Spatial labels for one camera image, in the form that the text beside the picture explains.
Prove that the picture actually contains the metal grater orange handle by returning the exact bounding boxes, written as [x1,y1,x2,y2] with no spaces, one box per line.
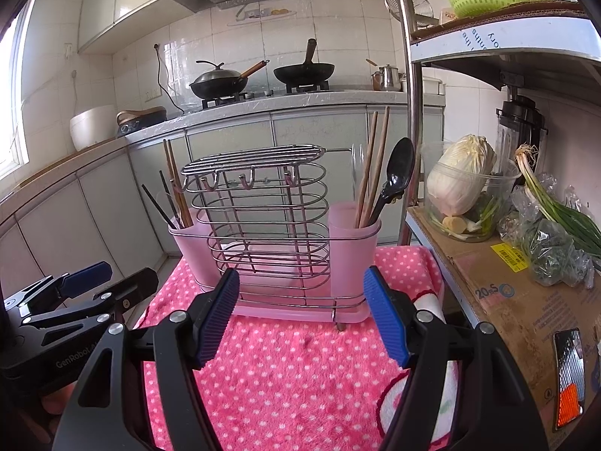
[551,328,585,430]

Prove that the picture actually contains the green leafy vegetable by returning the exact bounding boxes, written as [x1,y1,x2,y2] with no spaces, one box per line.
[467,195,501,236]

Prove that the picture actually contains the pink wire utensil rack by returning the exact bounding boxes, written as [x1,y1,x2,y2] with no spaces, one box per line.
[168,143,382,332]

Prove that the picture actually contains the ginger root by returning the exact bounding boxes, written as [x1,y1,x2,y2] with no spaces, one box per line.
[441,215,469,236]

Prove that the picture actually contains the black wok with lid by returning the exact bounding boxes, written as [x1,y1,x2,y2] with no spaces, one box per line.
[189,59,270,99]

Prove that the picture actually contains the pink polka dot towel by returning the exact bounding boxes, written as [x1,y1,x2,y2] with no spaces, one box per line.
[134,244,458,451]

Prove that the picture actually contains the gas stove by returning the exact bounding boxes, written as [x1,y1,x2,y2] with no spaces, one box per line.
[202,82,332,109]

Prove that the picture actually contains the black plastic spoon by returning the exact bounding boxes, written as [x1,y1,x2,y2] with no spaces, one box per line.
[368,137,416,226]

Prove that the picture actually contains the plastic bag of greens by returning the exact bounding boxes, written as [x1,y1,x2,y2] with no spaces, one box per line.
[498,174,596,288]

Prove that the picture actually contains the grey kitchen counter cabinets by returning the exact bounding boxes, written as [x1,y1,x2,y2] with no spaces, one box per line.
[0,89,447,311]

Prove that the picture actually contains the napa cabbage in container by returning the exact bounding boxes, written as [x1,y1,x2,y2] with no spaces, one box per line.
[419,143,523,244]

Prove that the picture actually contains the wall cabinet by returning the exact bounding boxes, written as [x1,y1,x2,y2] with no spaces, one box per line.
[77,0,181,54]

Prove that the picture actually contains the dark countertop appliance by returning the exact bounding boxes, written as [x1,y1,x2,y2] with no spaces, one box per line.
[115,106,168,139]

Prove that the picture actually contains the clear plastic spoon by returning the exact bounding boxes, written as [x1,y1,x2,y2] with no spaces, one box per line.
[351,143,366,207]

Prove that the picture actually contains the white rice cooker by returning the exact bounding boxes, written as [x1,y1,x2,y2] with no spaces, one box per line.
[69,106,118,151]

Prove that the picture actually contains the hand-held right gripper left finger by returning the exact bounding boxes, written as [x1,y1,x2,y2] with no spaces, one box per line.
[53,268,241,451]

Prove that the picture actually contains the steel kettle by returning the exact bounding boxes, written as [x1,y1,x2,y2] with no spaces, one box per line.
[366,59,405,92]

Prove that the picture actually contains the scallions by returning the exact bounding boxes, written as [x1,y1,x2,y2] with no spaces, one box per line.
[514,145,601,273]

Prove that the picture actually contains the clear plastic splash guard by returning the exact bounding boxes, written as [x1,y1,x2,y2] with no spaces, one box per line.
[162,38,212,114]

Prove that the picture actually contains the glass wall shelf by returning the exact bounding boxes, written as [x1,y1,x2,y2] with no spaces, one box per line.
[228,4,299,26]

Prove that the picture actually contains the window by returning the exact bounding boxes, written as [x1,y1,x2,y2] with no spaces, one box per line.
[0,0,36,179]

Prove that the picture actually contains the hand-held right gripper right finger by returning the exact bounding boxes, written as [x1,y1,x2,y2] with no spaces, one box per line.
[362,265,550,451]

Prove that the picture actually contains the person's left hand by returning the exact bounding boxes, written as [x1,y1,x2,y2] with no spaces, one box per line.
[40,378,80,416]

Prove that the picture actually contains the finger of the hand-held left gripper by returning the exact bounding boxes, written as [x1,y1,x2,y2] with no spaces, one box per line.
[4,261,113,325]
[21,268,159,339]

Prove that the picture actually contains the metal storage shelf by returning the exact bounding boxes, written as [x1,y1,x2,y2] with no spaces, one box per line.
[387,0,601,339]

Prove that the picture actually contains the black blender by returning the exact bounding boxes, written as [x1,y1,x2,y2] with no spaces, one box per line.
[495,95,548,174]

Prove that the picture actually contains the wire skimmer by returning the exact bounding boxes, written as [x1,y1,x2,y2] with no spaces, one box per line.
[384,0,435,26]

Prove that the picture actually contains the black power cable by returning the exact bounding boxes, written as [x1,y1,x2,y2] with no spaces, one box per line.
[154,44,186,116]

